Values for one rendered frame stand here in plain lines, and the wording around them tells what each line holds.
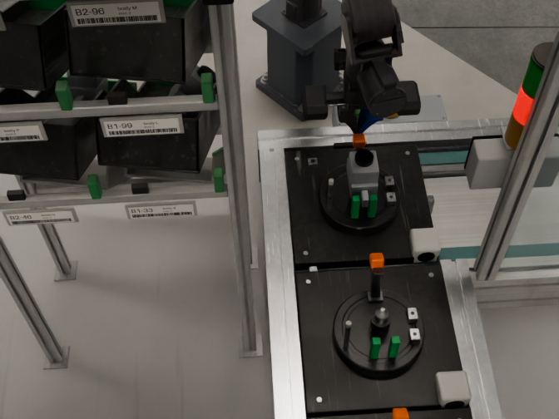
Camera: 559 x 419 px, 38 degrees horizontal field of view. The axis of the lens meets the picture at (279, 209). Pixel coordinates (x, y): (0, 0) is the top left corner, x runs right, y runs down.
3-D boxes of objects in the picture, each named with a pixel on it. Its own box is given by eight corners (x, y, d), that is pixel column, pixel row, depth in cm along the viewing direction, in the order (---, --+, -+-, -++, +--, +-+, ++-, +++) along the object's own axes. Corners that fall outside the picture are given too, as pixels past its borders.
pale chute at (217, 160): (167, 155, 144) (168, 130, 143) (240, 162, 143) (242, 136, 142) (123, 176, 116) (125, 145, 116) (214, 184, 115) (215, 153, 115)
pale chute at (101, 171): (82, 160, 144) (83, 135, 143) (155, 166, 143) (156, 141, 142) (18, 182, 116) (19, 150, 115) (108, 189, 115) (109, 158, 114)
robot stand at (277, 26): (302, 51, 177) (304, -23, 160) (352, 86, 171) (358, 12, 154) (254, 86, 171) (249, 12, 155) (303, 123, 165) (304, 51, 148)
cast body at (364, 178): (346, 168, 137) (348, 141, 131) (372, 166, 137) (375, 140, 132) (351, 208, 132) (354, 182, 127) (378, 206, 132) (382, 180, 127)
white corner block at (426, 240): (407, 241, 138) (409, 228, 134) (433, 239, 138) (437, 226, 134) (411, 264, 135) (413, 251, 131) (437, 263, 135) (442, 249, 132)
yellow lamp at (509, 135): (500, 125, 111) (508, 101, 107) (536, 124, 111) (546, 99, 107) (508, 154, 108) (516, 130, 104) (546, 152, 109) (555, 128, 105)
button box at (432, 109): (331, 120, 160) (333, 98, 155) (437, 114, 161) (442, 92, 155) (334, 147, 156) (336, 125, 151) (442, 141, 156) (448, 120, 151)
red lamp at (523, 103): (508, 101, 107) (516, 75, 103) (546, 99, 107) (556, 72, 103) (516, 130, 104) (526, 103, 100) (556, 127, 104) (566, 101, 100)
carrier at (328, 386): (294, 278, 134) (295, 237, 123) (439, 269, 134) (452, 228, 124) (306, 419, 120) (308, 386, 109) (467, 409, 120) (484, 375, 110)
